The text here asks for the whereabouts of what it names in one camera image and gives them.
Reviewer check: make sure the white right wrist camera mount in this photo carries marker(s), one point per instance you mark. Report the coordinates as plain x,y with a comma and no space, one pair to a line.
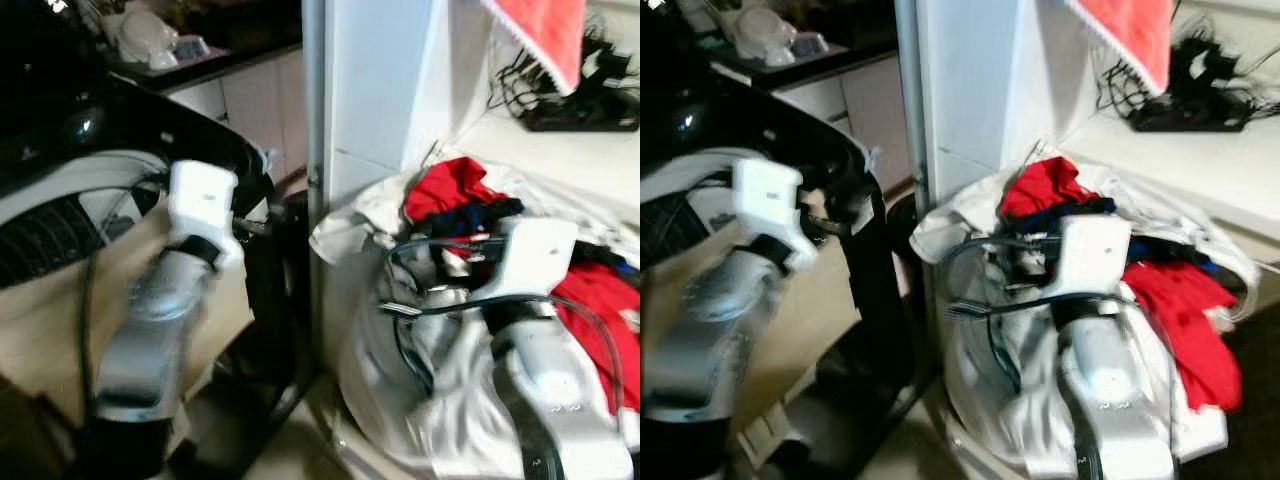
1092,250
535,255

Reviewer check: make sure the large red garment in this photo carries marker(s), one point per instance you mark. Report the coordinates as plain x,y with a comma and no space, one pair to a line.
1185,320
600,320

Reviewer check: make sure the coral red hanging towel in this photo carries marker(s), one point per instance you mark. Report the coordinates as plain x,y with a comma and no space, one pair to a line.
1130,35
545,35

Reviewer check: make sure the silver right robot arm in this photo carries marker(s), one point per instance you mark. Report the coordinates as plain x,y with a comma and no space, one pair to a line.
1110,390
550,390

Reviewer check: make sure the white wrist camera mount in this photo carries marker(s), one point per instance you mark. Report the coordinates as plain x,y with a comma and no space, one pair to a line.
535,255
203,200
768,200
1092,250

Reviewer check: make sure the small clear glass dish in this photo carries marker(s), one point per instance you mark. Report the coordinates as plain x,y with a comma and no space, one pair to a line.
192,47
812,44

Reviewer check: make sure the dark blue garment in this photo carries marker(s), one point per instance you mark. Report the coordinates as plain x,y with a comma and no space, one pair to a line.
480,216
1075,213

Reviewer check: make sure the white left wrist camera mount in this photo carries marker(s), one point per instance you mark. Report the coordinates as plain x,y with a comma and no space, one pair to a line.
203,200
768,200

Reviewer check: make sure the white upright panel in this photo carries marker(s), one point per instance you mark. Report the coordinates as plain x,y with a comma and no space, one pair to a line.
380,80
965,80

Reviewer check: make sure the small red garment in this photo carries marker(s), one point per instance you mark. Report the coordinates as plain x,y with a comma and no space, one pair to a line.
1045,185
448,185

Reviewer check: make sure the white kitchen cabinet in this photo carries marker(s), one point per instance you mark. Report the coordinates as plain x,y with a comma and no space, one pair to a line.
870,115
255,110

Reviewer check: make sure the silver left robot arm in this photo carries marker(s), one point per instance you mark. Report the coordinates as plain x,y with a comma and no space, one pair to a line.
700,340
150,340

